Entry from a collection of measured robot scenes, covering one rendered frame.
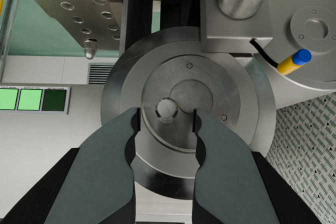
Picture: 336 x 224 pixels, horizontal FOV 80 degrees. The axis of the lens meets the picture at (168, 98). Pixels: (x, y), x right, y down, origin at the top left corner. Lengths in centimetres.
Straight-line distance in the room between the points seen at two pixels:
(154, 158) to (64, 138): 41
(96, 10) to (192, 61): 32
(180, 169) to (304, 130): 23
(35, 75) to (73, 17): 309
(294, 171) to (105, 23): 45
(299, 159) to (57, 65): 331
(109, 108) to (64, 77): 317
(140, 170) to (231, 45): 12
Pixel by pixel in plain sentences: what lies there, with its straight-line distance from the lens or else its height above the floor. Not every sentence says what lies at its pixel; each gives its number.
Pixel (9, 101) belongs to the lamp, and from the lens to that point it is 64.
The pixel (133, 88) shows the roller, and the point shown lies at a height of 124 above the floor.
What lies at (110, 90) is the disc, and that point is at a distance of 18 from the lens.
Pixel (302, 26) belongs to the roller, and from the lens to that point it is 24.
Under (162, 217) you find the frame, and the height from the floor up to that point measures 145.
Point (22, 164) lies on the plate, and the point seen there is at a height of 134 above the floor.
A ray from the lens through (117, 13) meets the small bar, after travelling 42.
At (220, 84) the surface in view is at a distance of 16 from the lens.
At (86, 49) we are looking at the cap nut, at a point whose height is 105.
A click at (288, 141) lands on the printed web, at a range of 38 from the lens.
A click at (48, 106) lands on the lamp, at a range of 58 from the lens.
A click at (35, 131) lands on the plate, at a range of 59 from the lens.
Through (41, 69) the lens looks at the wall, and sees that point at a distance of 354.
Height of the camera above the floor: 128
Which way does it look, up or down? 12 degrees down
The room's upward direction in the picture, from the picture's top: 179 degrees counter-clockwise
